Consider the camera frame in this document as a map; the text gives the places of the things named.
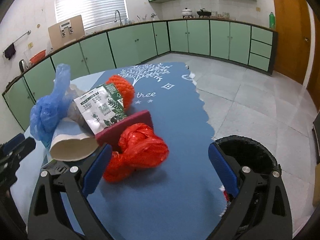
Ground white paper cup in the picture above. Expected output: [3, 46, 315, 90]
[49, 118, 98, 161]

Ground blue plastic bag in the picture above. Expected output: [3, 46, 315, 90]
[30, 63, 71, 148]

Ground dark red scouring pad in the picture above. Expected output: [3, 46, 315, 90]
[94, 109, 154, 153]

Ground red plastic bag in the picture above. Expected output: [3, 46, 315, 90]
[103, 123, 169, 183]

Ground green white snack packet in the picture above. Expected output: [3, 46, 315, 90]
[74, 83, 127, 134]

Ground orange foam fruit net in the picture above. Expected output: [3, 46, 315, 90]
[106, 75, 135, 110]

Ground white tissue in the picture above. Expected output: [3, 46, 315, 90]
[65, 84, 85, 127]

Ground black lined trash bin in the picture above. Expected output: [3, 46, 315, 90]
[215, 134, 282, 235]

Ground green lower kitchen cabinets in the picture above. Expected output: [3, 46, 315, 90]
[2, 18, 278, 129]

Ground steel electric kettle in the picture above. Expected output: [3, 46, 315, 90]
[18, 60, 28, 73]

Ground cardboard box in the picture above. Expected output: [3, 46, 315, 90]
[312, 164, 320, 206]

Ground dark hanging towel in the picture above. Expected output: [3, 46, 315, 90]
[4, 43, 16, 60]

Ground orange plastic basin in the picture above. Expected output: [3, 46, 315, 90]
[30, 50, 46, 64]

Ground black glass cabinet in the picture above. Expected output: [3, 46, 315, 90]
[312, 112, 320, 164]

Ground chrome sink faucet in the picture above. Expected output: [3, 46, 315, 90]
[114, 10, 123, 26]

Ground white window blinds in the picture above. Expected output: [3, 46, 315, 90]
[54, 0, 128, 29]

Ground green thermos bottle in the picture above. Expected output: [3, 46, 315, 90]
[269, 12, 276, 29]

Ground black wok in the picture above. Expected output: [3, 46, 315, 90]
[197, 9, 212, 18]

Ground white cooking pot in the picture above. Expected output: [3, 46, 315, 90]
[181, 8, 193, 18]

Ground wall towel rail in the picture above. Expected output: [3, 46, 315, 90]
[3, 30, 31, 55]

